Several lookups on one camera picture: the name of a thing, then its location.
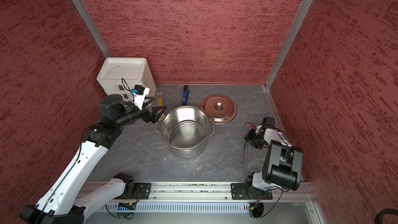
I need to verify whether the stainless steel pot lid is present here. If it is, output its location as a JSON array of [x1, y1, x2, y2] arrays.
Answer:
[[200, 94, 237, 124]]

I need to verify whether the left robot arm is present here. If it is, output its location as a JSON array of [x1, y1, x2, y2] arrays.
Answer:
[[20, 94, 167, 224]]

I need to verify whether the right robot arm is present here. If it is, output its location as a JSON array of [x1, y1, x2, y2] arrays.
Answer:
[[244, 117, 303, 196]]

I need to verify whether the orange yellow sachet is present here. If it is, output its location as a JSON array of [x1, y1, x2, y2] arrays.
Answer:
[[157, 92, 163, 106]]

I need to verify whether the blue black stapler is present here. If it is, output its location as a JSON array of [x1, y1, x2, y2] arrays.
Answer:
[[181, 85, 190, 105]]

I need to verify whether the white three-drawer box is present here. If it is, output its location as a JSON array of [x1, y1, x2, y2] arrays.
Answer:
[[96, 57, 157, 102]]

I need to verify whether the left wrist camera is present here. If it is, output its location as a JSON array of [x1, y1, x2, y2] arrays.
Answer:
[[131, 85, 150, 110]]

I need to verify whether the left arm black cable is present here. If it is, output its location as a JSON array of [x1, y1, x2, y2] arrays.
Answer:
[[120, 77, 137, 100]]

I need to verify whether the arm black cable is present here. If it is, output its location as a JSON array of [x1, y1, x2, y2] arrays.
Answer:
[[248, 189, 285, 219], [120, 77, 137, 100]]

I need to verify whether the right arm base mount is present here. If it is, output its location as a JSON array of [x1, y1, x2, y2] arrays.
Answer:
[[230, 175, 273, 200]]

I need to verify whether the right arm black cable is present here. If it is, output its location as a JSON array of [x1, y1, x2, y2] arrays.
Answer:
[[248, 189, 285, 219]]

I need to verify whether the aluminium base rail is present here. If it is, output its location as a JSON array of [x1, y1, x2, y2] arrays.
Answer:
[[77, 180, 315, 203]]

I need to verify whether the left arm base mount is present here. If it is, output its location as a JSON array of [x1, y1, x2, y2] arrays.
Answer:
[[113, 173, 152, 200]]

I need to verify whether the white vented cable duct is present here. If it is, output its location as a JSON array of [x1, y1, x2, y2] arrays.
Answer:
[[97, 202, 250, 214]]

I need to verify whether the aluminium left corner post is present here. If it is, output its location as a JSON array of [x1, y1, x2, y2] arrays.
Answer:
[[72, 0, 112, 58]]

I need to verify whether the aluminium corner post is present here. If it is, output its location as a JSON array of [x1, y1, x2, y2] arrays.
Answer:
[[265, 0, 313, 90], [72, 0, 112, 58]]

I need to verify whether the aluminium right corner post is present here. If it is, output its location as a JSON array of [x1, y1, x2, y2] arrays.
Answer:
[[265, 0, 313, 90]]

